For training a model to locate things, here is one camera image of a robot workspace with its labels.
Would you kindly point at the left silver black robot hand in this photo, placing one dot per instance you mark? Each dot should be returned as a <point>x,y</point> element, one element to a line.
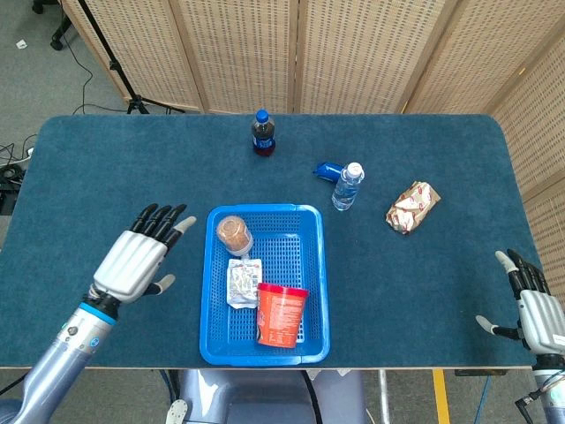
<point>130,265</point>

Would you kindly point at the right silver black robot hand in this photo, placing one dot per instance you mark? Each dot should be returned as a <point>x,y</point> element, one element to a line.
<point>543,322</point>

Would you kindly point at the transparent jar brown contents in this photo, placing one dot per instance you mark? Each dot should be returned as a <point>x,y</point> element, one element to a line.
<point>231,234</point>

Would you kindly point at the white spout pouch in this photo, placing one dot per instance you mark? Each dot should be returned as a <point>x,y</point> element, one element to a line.
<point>240,282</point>

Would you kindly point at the red snack canister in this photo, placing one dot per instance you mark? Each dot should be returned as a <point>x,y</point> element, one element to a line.
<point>280,318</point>

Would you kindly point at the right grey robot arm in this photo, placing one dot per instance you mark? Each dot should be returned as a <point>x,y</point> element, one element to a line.
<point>552,393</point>

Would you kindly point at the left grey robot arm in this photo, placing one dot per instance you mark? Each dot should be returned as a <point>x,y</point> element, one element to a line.
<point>62,362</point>

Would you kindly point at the blue plastic basket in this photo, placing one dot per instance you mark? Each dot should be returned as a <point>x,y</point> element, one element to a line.
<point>309,247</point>

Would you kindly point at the teal felt table mat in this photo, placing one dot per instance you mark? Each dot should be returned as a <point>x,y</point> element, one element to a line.
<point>419,287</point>

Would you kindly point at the gold red-print wrapped snack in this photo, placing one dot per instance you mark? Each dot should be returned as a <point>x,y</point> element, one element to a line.
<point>412,205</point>

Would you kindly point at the metal table leg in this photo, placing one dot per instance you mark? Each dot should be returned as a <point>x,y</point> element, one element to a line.
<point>384,397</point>

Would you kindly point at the cola bottle blue cap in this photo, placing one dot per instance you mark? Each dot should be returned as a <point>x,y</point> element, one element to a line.
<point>263,137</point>

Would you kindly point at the grey robot torso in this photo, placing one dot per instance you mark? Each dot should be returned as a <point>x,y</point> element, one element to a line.
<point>265,397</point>

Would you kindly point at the black tripod stand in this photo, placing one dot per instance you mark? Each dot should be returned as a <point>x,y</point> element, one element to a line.
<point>115,66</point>

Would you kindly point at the blue snack packet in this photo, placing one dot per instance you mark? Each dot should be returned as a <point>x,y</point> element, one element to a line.
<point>329,170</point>

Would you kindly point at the clear water bottle white cap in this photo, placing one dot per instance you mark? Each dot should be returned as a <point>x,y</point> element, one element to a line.
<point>346,190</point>

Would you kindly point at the black office chair base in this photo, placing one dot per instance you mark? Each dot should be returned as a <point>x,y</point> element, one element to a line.
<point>59,31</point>

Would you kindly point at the woven wooden folding screen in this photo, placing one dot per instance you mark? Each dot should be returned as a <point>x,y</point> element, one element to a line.
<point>353,53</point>

